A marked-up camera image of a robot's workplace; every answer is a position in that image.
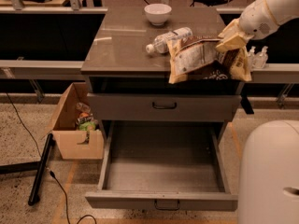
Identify brown chip bag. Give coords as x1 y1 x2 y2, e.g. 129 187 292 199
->
167 36 251 84

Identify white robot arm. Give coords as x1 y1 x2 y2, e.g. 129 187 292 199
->
216 0 299 224

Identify grey drawer cabinet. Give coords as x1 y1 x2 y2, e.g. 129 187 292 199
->
81 7 243 138

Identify closed grey upper drawer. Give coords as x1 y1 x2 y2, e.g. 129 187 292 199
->
88 93 240 122

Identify open grey bottom drawer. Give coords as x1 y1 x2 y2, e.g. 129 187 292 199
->
85 121 237 211

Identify left clear pump bottle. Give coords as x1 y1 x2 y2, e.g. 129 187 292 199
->
248 46 256 70

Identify clear pump bottle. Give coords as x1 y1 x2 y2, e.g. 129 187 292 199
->
253 46 268 69
248 46 256 70

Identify right clear pump bottle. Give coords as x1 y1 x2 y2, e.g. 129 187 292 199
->
253 46 268 69

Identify clear plastic water bottle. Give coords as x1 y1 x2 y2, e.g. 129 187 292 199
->
146 27 192 54

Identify white ceramic bowl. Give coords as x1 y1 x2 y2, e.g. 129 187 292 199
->
144 4 172 26

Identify snack packets in box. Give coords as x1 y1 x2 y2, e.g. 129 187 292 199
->
76 102 98 132

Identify cardboard box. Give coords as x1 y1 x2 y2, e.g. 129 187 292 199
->
45 82 104 160

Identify grey metal railing ledge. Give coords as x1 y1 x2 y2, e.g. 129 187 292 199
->
0 60 299 84

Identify black bar on floor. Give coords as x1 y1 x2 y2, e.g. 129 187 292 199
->
28 133 54 206

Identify black floor cable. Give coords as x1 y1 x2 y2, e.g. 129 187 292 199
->
4 91 97 224

